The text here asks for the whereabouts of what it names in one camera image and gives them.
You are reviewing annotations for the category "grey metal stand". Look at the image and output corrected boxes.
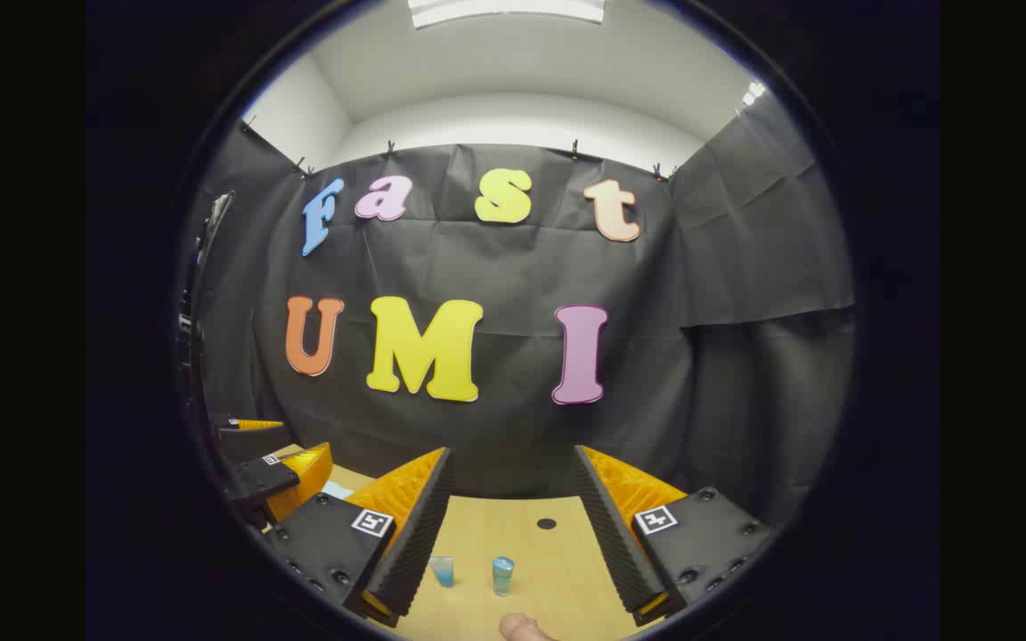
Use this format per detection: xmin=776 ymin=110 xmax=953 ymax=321
xmin=196 ymin=191 xmax=235 ymax=268

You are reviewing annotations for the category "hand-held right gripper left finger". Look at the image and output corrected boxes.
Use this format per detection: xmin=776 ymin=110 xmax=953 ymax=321
xmin=264 ymin=445 xmax=457 ymax=629

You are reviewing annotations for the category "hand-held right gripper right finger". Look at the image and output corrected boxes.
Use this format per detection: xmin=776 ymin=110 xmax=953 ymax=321
xmin=575 ymin=445 xmax=774 ymax=627

